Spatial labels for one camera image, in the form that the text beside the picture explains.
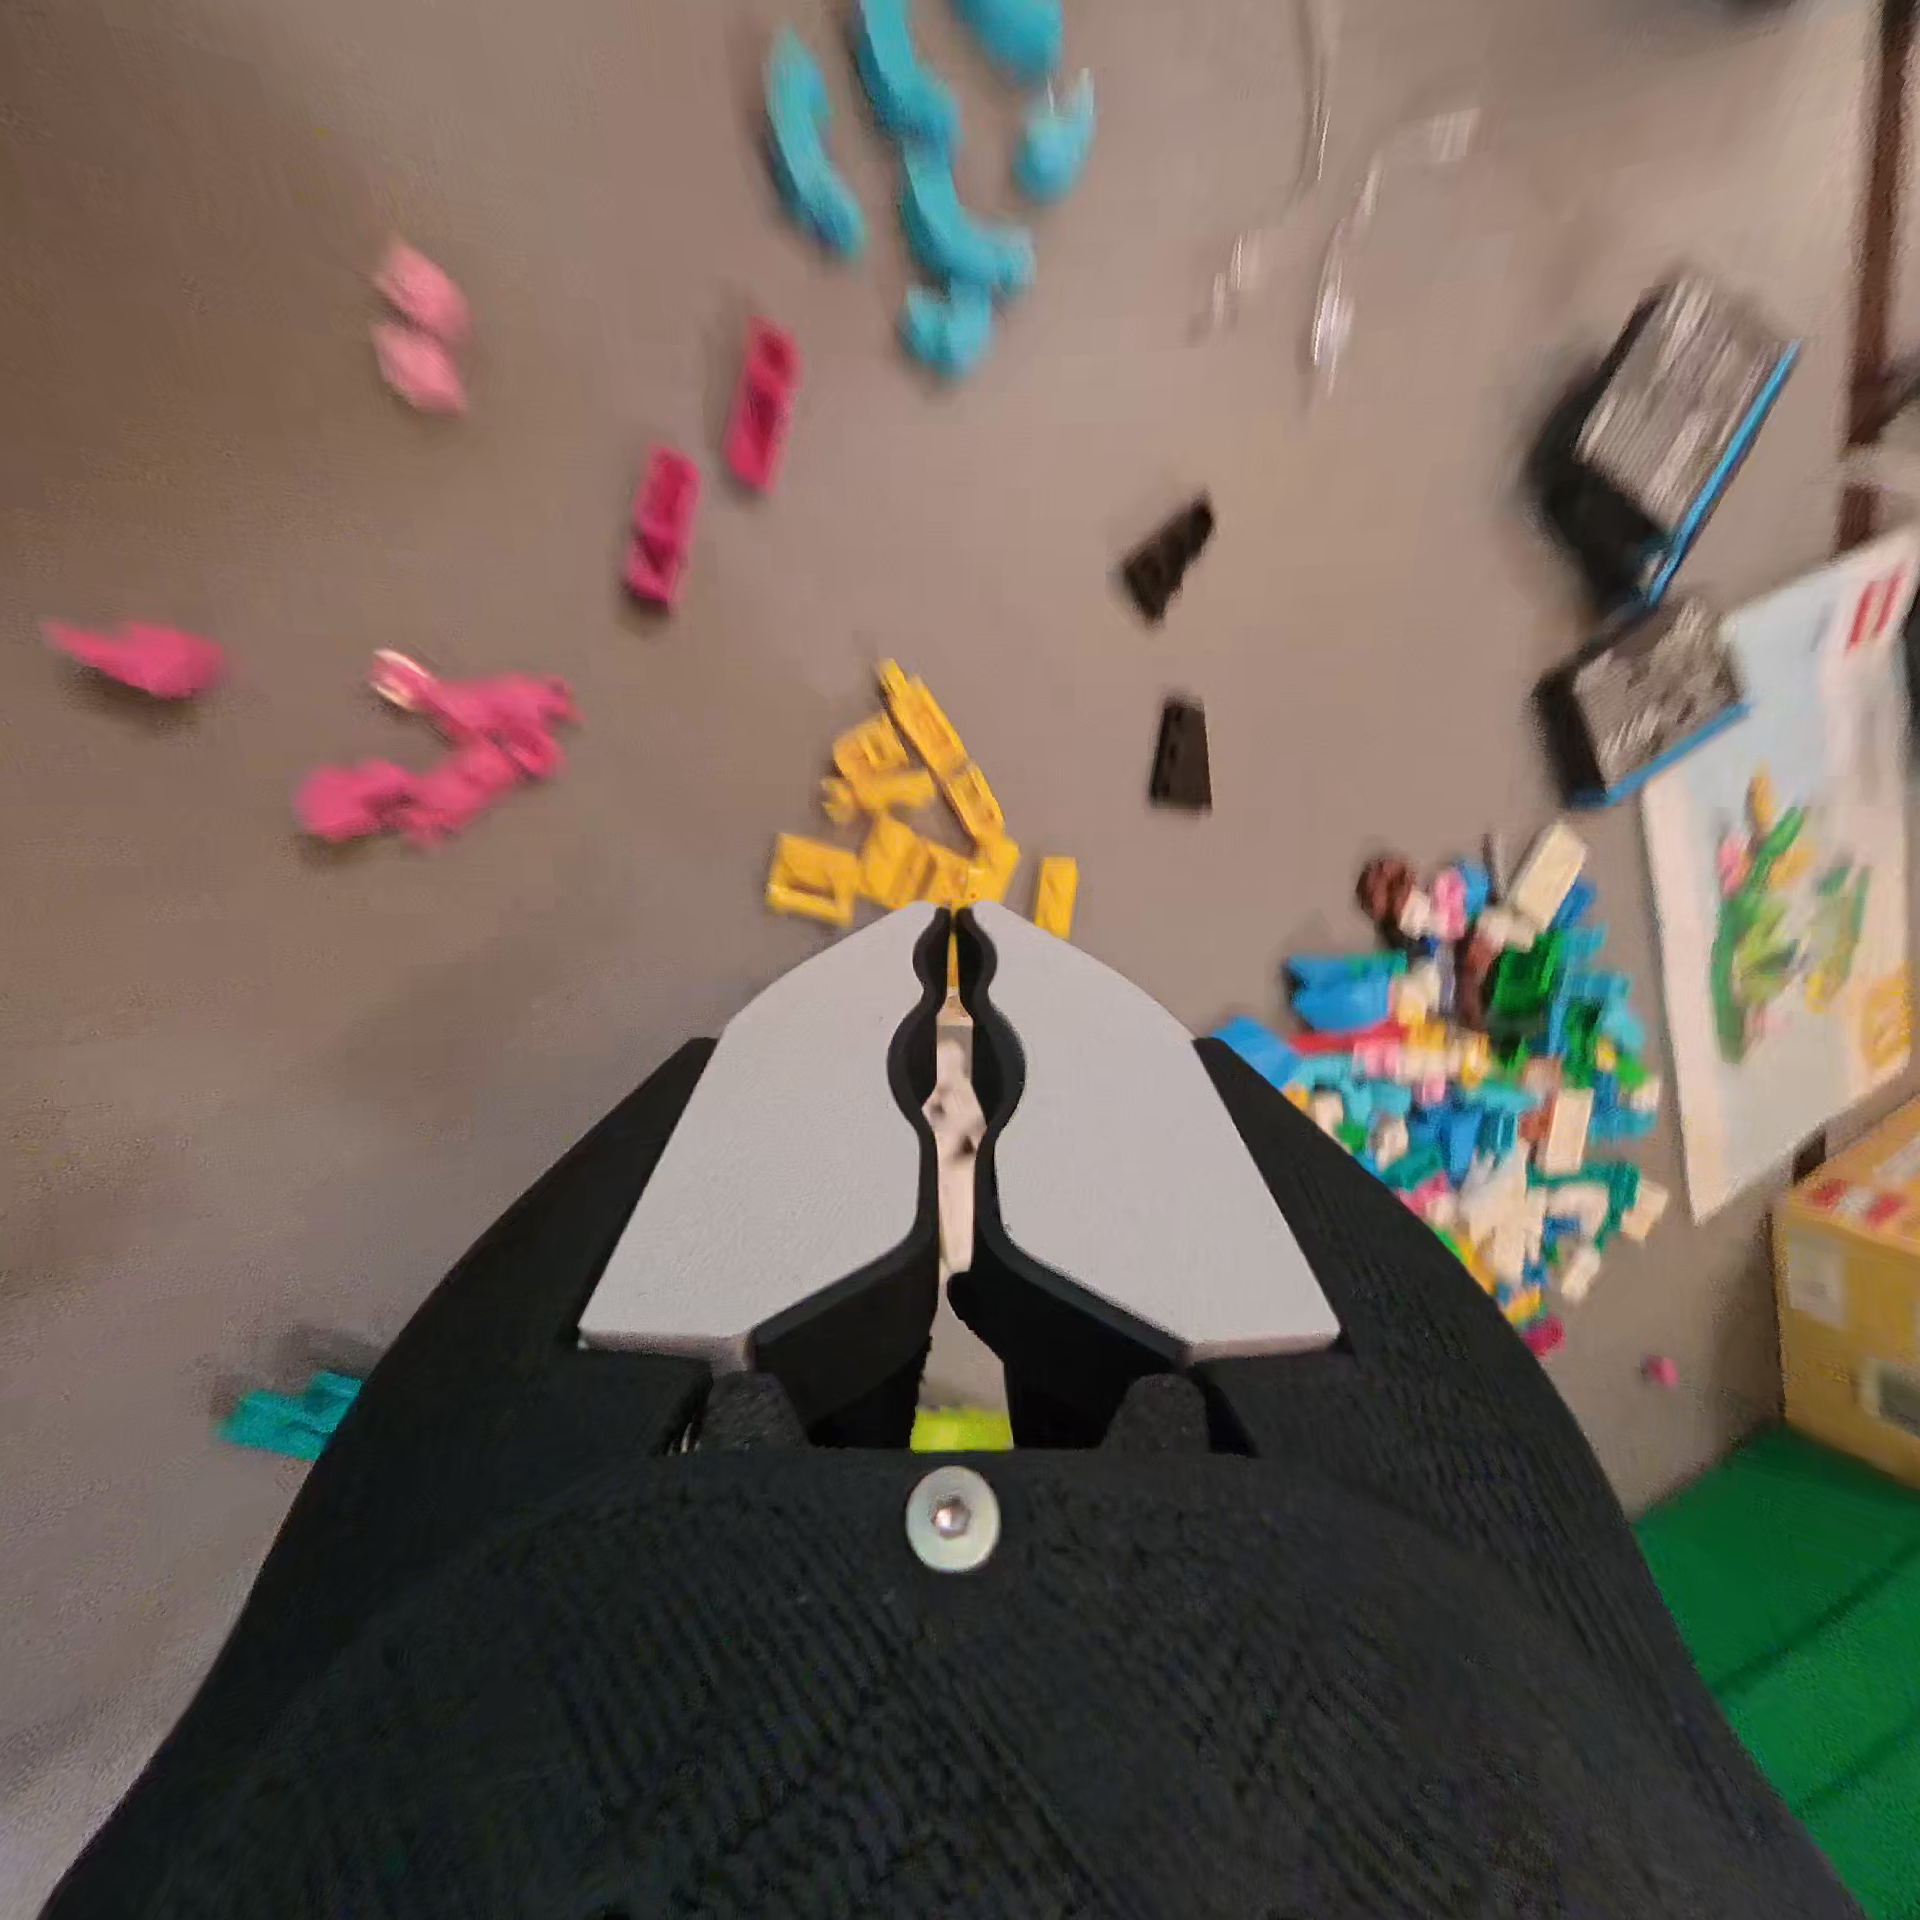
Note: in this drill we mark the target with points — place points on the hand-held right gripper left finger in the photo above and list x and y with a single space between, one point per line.
750 1170

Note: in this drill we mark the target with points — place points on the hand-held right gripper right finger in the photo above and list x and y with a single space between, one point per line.
1155 1170

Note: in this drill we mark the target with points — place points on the pile of yellow lego pieces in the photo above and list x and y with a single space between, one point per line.
898 810

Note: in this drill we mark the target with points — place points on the clear lego stem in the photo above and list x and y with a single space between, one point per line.
1238 270
1328 315

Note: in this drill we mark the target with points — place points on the pile of mixed lego pieces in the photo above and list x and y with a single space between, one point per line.
1441 1078

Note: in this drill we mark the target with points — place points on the bright pink lego cluster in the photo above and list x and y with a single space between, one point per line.
453 766

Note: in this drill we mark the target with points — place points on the teal lego plate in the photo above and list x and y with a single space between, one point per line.
293 1417

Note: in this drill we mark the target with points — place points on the lego instruction booklet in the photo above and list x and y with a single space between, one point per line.
1770 931

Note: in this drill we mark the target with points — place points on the yellow lego box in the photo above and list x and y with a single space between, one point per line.
1852 1292

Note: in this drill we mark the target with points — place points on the bright pink lego piece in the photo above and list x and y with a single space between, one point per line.
142 658

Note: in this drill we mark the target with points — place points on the light pink lego pieces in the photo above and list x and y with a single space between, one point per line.
421 300

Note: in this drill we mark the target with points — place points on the cluster of teal curved bricks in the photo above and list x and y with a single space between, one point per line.
945 238

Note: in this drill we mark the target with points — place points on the black camera battery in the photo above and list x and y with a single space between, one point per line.
1666 418
1645 697

